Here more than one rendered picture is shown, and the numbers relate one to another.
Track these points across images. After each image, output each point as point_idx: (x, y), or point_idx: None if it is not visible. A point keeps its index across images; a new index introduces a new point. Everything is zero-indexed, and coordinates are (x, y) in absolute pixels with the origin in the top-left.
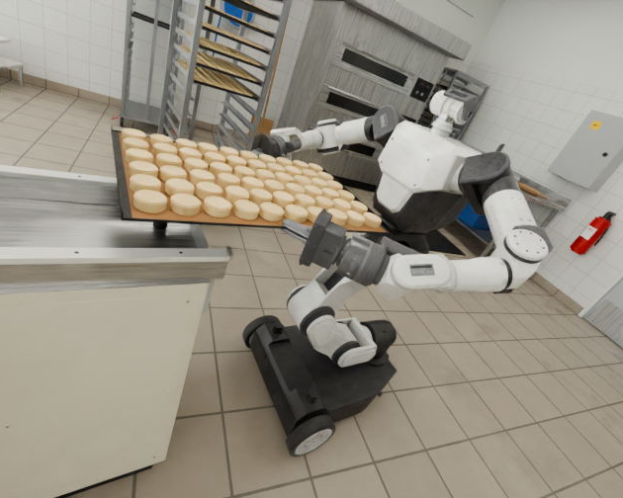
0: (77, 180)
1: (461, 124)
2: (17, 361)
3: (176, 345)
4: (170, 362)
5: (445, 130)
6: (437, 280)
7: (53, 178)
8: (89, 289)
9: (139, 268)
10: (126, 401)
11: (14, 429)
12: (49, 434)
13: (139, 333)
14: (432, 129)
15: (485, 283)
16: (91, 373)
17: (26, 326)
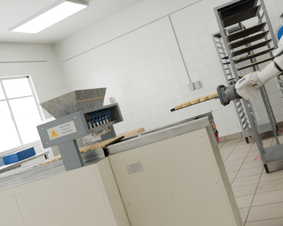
0: (175, 122)
1: None
2: (165, 164)
3: (207, 157)
4: (210, 166)
5: None
6: (245, 80)
7: (170, 124)
8: (173, 136)
9: (183, 127)
10: (202, 188)
11: (173, 196)
12: (184, 202)
13: (192, 152)
14: None
15: (267, 71)
16: (185, 171)
17: (164, 151)
